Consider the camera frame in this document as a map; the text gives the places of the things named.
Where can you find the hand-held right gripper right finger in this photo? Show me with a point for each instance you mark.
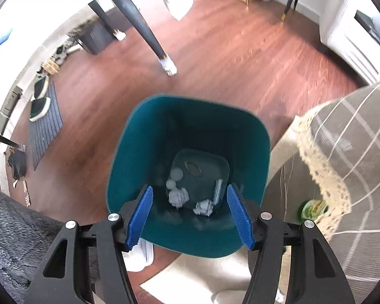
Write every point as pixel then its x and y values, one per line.
pixel 240 218

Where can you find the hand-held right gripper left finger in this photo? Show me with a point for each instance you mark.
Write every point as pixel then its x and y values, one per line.
pixel 139 218

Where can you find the white paper ball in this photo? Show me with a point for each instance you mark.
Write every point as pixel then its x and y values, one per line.
pixel 203 208
pixel 179 198

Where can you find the white round lid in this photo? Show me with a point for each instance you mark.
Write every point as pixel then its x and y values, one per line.
pixel 171 184
pixel 177 174

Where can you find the teal trash bin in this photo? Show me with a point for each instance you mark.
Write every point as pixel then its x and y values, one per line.
pixel 145 139

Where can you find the green round container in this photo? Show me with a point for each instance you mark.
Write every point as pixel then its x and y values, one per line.
pixel 313 209

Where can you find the grey striped door mat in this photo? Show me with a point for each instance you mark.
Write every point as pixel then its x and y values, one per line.
pixel 47 136

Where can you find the black floor bag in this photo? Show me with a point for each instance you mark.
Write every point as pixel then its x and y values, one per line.
pixel 18 164

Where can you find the grey checked tablecloth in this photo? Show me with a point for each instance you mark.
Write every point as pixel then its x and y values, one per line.
pixel 361 152

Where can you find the green and white sneaker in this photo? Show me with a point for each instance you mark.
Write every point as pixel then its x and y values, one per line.
pixel 40 87
pixel 39 109

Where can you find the dark grey floor box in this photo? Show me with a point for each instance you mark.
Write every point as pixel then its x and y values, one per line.
pixel 95 36

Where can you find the black legged side table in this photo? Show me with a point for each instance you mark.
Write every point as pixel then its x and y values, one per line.
pixel 142 25

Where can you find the grey armchair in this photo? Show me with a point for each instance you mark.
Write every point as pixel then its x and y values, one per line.
pixel 342 38

